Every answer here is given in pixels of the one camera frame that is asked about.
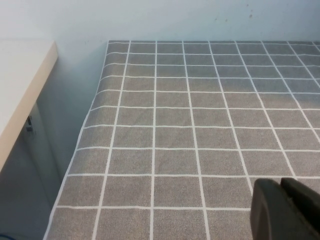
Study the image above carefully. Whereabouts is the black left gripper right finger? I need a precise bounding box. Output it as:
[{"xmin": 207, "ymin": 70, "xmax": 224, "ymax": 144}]
[{"xmin": 279, "ymin": 176, "xmax": 320, "ymax": 240}]

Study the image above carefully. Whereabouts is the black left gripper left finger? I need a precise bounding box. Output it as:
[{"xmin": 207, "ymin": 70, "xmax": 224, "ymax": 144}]
[{"xmin": 250, "ymin": 178, "xmax": 310, "ymax": 240}]

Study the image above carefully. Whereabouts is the grey checked tablecloth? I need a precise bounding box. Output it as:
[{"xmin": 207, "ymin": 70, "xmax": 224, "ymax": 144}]
[{"xmin": 42, "ymin": 39, "xmax": 320, "ymax": 240}]

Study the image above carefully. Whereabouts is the white desk top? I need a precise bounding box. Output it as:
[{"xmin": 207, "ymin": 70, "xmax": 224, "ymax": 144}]
[{"xmin": 0, "ymin": 38, "xmax": 59, "ymax": 173}]

